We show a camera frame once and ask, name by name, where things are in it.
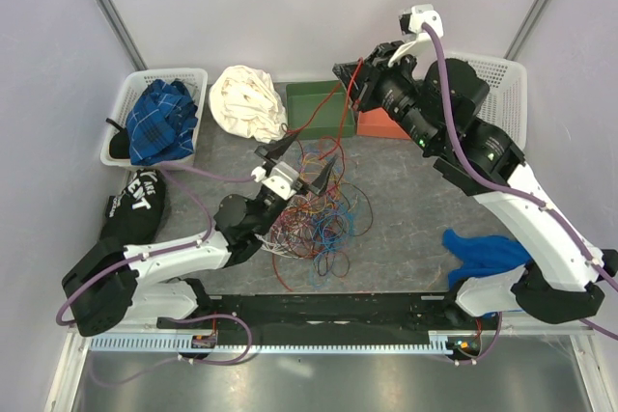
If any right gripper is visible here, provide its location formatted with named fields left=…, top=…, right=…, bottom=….
left=336, top=40, right=442, bottom=153

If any red cable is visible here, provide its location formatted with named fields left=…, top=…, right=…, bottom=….
left=272, top=58, right=366, bottom=293

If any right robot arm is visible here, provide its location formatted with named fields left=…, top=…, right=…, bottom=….
left=332, top=41, right=617, bottom=329

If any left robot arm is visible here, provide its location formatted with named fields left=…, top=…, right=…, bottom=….
left=56, top=134, right=337, bottom=337

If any green tray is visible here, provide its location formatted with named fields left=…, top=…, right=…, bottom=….
left=285, top=81, right=356, bottom=140

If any orange tray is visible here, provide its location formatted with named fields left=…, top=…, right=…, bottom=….
left=356, top=108, right=410, bottom=140

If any white crumpled cloth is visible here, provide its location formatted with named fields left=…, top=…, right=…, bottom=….
left=209, top=65, right=288, bottom=143

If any blue plaid cloth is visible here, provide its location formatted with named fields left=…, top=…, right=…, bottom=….
left=126, top=79, right=198, bottom=166

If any white basket with clothes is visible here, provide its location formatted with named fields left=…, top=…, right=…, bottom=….
left=110, top=68, right=208, bottom=166

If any empty white basket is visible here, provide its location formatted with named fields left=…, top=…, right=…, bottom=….
left=446, top=52, right=528, bottom=151

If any black printed t-shirt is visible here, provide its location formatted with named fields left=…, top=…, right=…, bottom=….
left=99, top=170, right=167, bottom=245

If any blue fleece cloth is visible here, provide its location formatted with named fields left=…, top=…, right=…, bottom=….
left=442, top=229, right=532, bottom=289

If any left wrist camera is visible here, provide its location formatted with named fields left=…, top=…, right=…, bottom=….
left=251, top=161, right=301, bottom=201

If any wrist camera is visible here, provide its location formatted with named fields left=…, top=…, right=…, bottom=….
left=388, top=4, right=444, bottom=68
left=251, top=161, right=301, bottom=201

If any yellow cable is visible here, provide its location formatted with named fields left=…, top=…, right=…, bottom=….
left=284, top=151, right=349, bottom=220

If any brown cable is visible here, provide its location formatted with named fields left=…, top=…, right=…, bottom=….
left=269, top=139, right=376, bottom=278

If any pink cable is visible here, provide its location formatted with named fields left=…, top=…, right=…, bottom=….
left=267, top=194, right=334, bottom=259

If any blue cable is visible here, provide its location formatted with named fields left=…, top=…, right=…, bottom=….
left=298, top=151, right=361, bottom=288

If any white cable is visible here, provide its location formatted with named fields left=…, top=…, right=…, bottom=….
left=258, top=233, right=310, bottom=259

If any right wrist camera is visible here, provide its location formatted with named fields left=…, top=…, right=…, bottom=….
left=388, top=4, right=444, bottom=68

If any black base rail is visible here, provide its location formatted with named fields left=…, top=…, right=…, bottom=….
left=156, top=291, right=503, bottom=348

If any right aluminium frame post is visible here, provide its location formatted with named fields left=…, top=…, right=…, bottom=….
left=503, top=0, right=551, bottom=61

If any aluminium frame post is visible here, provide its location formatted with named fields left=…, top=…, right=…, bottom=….
left=503, top=0, right=551, bottom=61
left=95, top=0, right=148, bottom=70

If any light blue cable duct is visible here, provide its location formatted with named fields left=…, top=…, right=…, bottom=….
left=90, top=332, right=453, bottom=355

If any left aluminium frame post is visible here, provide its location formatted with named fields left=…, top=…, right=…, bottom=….
left=95, top=0, right=148, bottom=70

